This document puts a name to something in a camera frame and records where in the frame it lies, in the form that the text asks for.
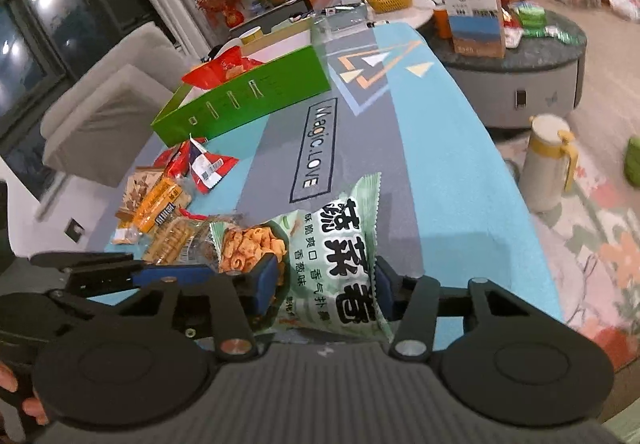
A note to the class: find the small clear cracker packet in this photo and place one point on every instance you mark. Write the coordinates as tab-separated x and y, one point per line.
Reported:
125	236

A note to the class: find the green soft object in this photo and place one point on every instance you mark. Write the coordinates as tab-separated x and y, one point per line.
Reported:
632	161

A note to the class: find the brown nut snack packet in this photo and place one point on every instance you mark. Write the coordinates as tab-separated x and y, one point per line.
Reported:
140	189

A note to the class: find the brown and blue cardboard box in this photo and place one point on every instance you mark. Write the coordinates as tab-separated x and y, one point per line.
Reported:
475	24

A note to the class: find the orange snack packet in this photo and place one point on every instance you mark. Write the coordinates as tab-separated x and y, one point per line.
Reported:
160	201

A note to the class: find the orange cup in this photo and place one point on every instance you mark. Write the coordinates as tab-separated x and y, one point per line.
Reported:
441	21

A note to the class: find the dark framed window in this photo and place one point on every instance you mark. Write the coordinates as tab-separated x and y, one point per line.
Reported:
30	24

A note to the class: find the small red snack packet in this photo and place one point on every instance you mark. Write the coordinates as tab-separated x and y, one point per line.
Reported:
175	161

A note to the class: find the yellow can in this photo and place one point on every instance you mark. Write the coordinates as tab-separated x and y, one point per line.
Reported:
251	35

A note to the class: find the green foil packet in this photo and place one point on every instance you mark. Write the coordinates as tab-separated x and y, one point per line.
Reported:
557	34

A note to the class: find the person's left hand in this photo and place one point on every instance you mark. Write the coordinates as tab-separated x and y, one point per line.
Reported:
7	376

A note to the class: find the white round table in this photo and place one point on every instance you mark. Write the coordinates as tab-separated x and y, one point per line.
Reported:
410	11

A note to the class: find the green cardboard box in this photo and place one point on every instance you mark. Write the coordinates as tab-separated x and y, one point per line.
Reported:
240	104

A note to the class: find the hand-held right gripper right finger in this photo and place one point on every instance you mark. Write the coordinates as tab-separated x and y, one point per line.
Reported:
382	284

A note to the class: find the mint green crisps packet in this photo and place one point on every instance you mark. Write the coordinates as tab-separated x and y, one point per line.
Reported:
340	249

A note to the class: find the clear biscuit packet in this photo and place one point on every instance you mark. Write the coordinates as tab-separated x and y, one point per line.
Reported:
172	236

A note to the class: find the dark round table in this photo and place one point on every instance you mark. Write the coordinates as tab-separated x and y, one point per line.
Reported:
500	84

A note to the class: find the floral rug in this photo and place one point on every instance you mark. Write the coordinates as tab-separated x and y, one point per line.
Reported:
590	249

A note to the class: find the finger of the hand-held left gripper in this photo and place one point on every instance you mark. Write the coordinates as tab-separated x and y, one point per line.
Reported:
170	274
80	260

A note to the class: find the wall socket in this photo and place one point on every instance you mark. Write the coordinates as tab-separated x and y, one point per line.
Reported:
75	229

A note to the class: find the grey sofa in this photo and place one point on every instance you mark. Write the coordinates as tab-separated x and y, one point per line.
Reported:
115	104

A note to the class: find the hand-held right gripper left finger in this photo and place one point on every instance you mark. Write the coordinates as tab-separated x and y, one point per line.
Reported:
265	281

